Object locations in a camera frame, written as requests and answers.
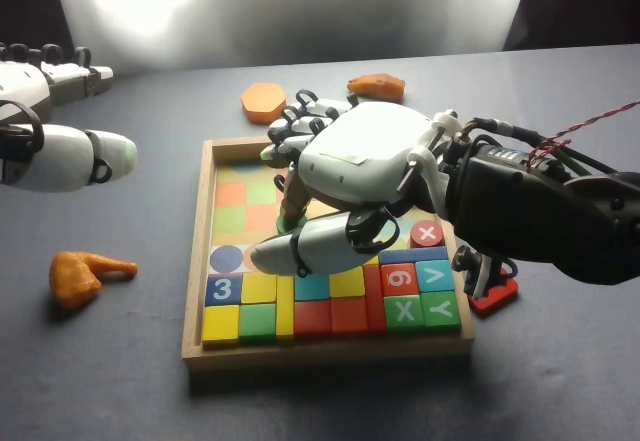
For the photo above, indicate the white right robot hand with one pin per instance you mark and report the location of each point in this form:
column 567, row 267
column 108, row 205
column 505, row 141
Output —
column 360, row 151

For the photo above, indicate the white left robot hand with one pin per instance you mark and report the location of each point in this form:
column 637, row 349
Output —
column 60, row 161

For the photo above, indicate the orange hexagon block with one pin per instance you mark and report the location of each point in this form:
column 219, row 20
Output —
column 262, row 101

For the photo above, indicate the red two-hole block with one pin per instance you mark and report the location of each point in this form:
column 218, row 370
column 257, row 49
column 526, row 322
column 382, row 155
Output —
column 500, row 298

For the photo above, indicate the orange toy carrot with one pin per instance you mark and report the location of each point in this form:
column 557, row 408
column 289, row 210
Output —
column 375, row 87

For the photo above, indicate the orange toy drumstick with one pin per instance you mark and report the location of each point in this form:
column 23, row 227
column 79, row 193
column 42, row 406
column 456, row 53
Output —
column 75, row 278

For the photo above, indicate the white backdrop sheet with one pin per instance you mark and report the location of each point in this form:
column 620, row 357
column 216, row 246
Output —
column 300, row 11

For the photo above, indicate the wooden puzzle tray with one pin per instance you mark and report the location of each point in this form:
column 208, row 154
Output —
column 325, row 353

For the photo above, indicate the grey table cloth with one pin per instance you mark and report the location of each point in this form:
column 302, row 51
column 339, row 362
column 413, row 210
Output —
column 100, row 386

